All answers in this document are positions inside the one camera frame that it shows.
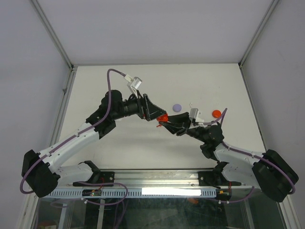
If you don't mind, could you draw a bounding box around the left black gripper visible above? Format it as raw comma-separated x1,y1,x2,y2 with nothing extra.
112,90,166,121

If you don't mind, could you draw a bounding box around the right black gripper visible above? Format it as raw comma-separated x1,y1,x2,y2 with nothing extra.
159,112,207,143

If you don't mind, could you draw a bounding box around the red charging case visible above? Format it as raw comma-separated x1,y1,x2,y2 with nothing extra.
212,110,222,119
157,114,168,123

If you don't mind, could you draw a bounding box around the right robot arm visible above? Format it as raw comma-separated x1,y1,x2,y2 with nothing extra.
157,109,299,202

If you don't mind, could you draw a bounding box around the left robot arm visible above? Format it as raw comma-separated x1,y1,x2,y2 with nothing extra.
20,90,166,198

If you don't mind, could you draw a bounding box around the purple charging case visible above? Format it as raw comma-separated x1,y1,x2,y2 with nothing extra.
172,104,182,113

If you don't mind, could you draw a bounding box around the small green-lit circuit board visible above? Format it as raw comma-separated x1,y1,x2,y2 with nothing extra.
82,189,102,197

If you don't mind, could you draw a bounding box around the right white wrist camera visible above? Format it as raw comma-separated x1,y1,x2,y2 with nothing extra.
189,108,204,125

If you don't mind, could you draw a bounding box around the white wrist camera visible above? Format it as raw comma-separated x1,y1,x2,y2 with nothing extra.
189,108,204,125
124,74,142,97

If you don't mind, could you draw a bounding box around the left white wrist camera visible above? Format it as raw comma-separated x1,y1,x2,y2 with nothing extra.
124,74,142,97

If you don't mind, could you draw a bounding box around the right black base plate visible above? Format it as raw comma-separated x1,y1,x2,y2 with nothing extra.
198,171,215,187

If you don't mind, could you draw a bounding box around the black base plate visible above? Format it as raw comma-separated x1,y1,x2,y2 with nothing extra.
72,169,115,187
198,171,215,187

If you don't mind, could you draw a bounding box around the aluminium front rail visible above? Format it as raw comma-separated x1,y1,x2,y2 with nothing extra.
57,168,258,189

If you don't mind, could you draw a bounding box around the slotted cable duct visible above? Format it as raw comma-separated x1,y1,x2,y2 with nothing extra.
47,187,216,198

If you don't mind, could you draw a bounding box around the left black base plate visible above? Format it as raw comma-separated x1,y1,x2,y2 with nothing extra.
72,169,115,187

